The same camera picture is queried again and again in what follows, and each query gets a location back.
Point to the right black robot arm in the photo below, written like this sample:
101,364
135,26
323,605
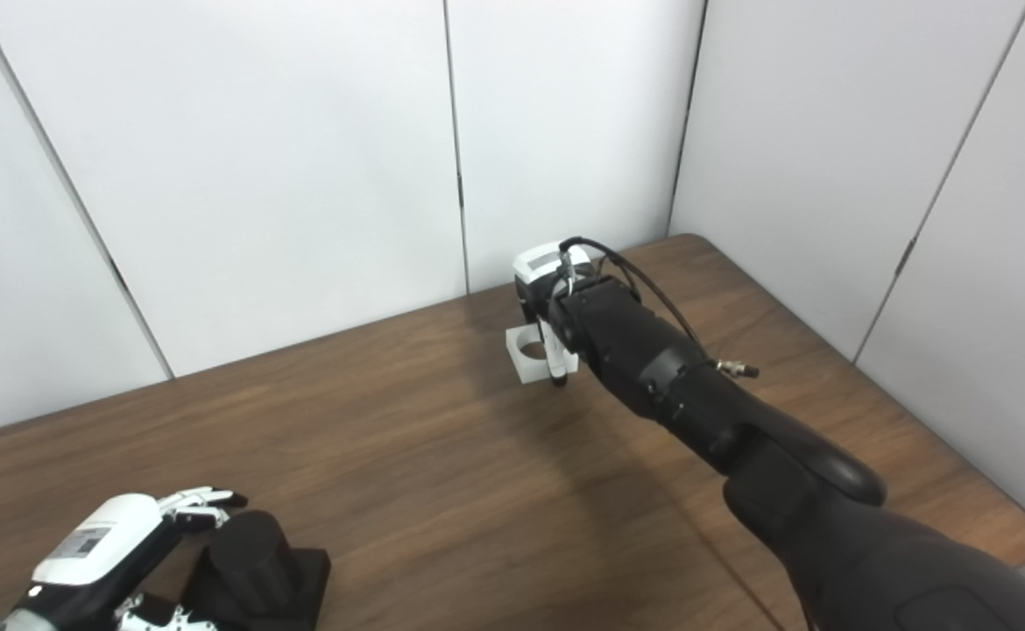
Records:
653,350

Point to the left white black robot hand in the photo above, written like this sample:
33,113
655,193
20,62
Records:
101,543

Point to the white square piece with hole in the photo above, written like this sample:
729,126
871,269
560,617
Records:
515,343

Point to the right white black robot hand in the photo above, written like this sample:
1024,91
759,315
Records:
547,263

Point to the black peg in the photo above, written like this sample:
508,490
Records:
254,552

